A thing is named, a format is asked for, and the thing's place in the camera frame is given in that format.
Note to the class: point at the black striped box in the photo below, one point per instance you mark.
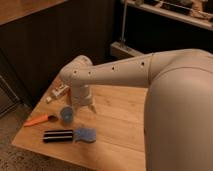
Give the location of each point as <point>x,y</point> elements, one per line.
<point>57,136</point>

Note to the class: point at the metal shelf rack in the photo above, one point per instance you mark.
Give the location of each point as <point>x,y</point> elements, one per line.
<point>145,26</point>

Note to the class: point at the white tube package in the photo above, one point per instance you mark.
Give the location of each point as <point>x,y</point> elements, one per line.
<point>58,91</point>

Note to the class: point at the orange handled tool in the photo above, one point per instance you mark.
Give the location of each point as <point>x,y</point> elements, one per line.
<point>41,119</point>

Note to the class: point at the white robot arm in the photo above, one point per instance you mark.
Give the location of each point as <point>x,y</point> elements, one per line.
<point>178,110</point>

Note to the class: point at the blue cloth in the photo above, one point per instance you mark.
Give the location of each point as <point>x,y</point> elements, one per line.
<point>87,135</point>

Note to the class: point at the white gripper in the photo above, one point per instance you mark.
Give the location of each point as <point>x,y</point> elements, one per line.
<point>82,96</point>

